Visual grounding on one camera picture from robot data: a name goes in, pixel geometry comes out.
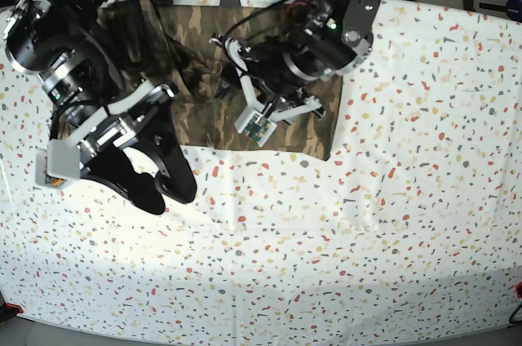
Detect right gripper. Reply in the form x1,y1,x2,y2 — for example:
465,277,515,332
40,51,197,215

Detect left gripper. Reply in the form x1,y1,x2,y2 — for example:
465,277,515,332
209,33,326,124

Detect camouflage T-shirt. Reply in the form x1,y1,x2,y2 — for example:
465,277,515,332
124,0,343,160

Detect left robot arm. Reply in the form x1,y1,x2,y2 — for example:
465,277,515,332
211,0,382,133

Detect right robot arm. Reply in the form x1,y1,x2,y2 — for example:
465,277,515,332
3,0,197,215

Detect red table clamp left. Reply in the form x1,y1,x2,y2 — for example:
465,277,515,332
0,303,23,317

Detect red table clamp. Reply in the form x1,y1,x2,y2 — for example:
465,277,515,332
0,303,23,317
515,282,522,299

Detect terrazzo pattern table cloth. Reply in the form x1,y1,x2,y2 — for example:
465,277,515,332
1,0,521,345

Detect red table clamp right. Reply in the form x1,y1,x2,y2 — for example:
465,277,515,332
515,282,522,299

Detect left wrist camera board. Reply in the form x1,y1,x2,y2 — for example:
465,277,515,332
235,106,277,148

